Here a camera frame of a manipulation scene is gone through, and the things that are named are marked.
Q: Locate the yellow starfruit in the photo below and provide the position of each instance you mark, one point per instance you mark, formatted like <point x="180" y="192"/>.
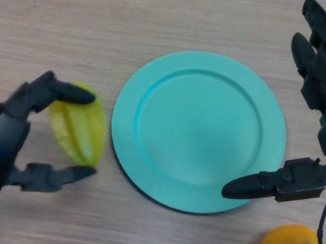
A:
<point x="81" y="133"/>

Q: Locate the green round plate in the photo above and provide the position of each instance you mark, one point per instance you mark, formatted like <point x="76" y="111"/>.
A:
<point x="199" y="131"/>

